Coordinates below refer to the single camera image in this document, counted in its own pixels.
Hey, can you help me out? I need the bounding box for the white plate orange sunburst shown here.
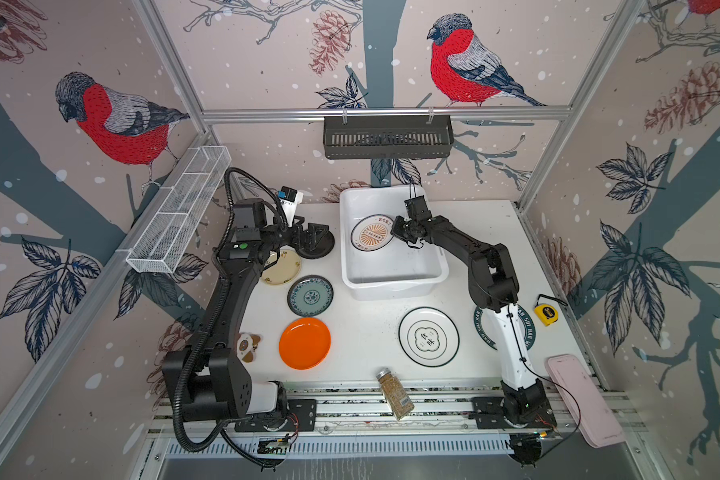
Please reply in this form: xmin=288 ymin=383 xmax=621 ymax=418
xmin=350 ymin=214 xmax=394 ymax=252

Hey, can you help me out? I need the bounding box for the white plate green rim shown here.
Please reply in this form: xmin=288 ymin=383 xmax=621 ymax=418
xmin=398 ymin=307 xmax=461 ymax=368

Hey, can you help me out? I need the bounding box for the white plate teal band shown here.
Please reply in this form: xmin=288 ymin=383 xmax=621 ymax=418
xmin=473 ymin=305 xmax=537 ymax=351

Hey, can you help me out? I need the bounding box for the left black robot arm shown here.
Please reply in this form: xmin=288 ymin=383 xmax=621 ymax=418
xmin=162 ymin=188 xmax=335 ymax=452

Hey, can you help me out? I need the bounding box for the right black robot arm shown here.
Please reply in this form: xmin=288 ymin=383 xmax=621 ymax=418
xmin=392 ymin=196 xmax=549 ymax=427

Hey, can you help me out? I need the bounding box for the white plastic bin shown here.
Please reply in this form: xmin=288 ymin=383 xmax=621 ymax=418
xmin=339 ymin=185 xmax=449 ymax=301

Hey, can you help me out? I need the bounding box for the black plate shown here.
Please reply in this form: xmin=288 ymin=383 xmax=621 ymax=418
xmin=295 ymin=227 xmax=335 ymax=260

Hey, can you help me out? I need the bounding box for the beige plate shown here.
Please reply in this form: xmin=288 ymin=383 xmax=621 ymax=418
xmin=261 ymin=248 xmax=302 ymax=286

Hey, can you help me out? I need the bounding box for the teal patterned plate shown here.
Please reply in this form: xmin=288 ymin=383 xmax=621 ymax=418
xmin=287 ymin=275 xmax=334 ymax=318

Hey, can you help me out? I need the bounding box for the brown white dog coaster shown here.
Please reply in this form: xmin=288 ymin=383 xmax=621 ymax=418
xmin=236 ymin=332 xmax=262 ymax=363

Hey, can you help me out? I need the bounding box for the yellow tape measure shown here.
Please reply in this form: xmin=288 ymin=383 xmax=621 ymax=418
xmin=534 ymin=303 xmax=560 ymax=326

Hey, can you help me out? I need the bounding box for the glass spice jar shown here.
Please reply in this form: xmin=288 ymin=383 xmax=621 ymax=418
xmin=376 ymin=368 xmax=414 ymax=421

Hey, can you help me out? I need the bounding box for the small circuit board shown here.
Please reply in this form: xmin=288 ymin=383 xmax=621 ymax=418
xmin=256 ymin=438 xmax=291 ymax=458

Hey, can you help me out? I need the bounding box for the pink flat case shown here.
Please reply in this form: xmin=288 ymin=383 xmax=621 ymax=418
xmin=545 ymin=354 xmax=625 ymax=448

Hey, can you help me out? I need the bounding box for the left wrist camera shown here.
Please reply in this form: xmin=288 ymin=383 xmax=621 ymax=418
xmin=278 ymin=186 xmax=304 ymax=227

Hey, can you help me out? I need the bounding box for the black hanging wall basket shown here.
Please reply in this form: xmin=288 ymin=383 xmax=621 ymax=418
xmin=323 ymin=115 xmax=454 ymax=160

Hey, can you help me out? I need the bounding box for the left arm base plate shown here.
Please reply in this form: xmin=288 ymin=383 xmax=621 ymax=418
xmin=234 ymin=399 xmax=317 ymax=434

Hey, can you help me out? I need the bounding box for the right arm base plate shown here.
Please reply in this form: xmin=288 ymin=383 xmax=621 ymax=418
xmin=467 ymin=396 xmax=558 ymax=430

